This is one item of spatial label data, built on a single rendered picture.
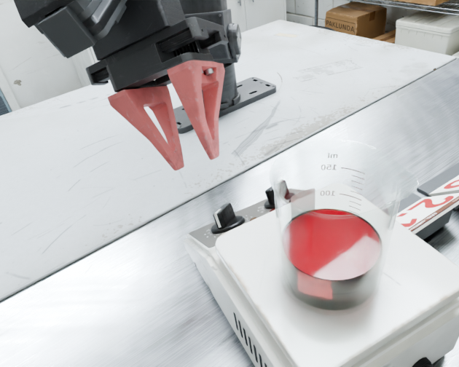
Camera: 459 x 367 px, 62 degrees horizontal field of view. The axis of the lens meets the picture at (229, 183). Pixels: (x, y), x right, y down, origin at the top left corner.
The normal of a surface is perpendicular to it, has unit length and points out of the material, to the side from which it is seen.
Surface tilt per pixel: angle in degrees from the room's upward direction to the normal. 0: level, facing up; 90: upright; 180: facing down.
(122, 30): 67
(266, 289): 0
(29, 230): 0
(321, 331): 0
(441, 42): 92
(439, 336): 90
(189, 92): 88
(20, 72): 90
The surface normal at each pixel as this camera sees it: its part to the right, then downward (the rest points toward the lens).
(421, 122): -0.12, -0.79
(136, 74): -0.34, 0.26
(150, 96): 0.86, -0.29
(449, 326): 0.45, 0.50
